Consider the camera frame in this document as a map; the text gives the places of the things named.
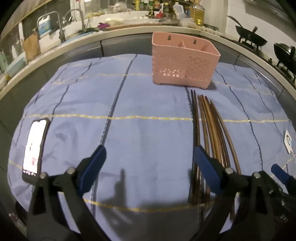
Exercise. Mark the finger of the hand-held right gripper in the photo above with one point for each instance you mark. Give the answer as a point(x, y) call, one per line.
point(279, 172)

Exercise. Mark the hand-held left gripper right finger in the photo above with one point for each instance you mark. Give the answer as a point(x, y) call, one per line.
point(205, 166)

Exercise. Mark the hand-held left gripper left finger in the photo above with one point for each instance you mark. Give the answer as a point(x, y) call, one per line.
point(94, 166)

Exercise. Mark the bundle of brown wooden chopsticks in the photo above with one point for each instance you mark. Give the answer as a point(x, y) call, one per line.
point(214, 139)

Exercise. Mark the pink perforated plastic basket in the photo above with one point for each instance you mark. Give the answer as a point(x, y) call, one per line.
point(180, 67)

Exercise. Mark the blue checked cloth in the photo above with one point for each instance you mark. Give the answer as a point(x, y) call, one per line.
point(143, 139)

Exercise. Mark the black smartphone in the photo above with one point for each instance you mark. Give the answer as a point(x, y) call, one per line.
point(34, 150)

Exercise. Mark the gas stove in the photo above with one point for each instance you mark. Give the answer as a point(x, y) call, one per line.
point(266, 55)

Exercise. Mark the light blue plastic tub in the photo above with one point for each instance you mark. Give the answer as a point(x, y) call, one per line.
point(16, 66)

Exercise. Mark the brown wooden cutting board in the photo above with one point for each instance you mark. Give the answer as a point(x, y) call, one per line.
point(32, 47)

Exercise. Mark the row of white eggs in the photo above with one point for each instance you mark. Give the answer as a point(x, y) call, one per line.
point(209, 30)

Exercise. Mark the black wok with ladle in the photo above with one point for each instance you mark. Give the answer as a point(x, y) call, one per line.
point(251, 37)

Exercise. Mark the metal faucet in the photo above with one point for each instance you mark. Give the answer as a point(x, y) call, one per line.
point(82, 23)
point(60, 30)

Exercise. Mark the purple vegetable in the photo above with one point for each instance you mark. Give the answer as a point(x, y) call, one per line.
point(103, 25)

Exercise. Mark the long wooden chopping board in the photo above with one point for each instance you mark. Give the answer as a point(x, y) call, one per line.
point(129, 25)

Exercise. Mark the white blue water filter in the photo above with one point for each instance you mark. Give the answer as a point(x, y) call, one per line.
point(44, 26)

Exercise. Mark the metal basin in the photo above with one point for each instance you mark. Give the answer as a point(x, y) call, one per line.
point(170, 21)

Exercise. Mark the large yellow oil bottle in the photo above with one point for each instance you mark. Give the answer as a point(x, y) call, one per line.
point(197, 15)

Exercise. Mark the white plastic jug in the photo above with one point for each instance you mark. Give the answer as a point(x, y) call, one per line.
point(178, 9)

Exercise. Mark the row of condiment bottles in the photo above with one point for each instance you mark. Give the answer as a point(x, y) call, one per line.
point(150, 7)

